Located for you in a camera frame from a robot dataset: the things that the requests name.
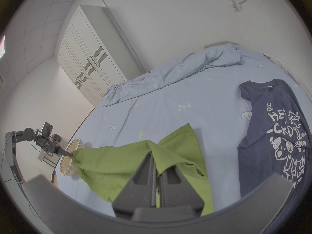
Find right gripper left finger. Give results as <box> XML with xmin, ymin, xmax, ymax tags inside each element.
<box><xmin>112</xmin><ymin>153</ymin><xmax>157</xmax><ymax>219</ymax></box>

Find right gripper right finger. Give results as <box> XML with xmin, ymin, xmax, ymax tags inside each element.
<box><xmin>159</xmin><ymin>165</ymin><xmax>205</xmax><ymax>216</ymax></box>

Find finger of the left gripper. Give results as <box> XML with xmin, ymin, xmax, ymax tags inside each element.
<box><xmin>57</xmin><ymin>147</ymin><xmax>73</xmax><ymax>157</ymax></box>

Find green shorts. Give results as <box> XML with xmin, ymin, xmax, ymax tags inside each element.
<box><xmin>72</xmin><ymin>123</ymin><xmax>214</xmax><ymax>216</ymax></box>

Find round woven basket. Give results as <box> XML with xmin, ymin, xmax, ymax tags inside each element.
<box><xmin>59</xmin><ymin>138</ymin><xmax>84</xmax><ymax>176</ymax></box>

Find bed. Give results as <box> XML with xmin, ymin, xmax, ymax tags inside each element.
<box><xmin>55</xmin><ymin>0</ymin><xmax>312</xmax><ymax>219</ymax></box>

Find white small table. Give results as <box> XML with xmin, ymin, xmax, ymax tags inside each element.
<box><xmin>38</xmin><ymin>151</ymin><xmax>58</xmax><ymax>183</ymax></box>

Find dark blue printed T-shirt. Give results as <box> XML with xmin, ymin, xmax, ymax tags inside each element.
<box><xmin>238</xmin><ymin>79</ymin><xmax>312</xmax><ymax>199</ymax></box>

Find white wardrobe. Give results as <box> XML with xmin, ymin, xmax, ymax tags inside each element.
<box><xmin>57</xmin><ymin>5</ymin><xmax>147</xmax><ymax>107</ymax></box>

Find pale blue quilt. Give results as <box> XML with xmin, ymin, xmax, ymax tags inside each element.
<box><xmin>102</xmin><ymin>43</ymin><xmax>245</xmax><ymax>107</ymax></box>

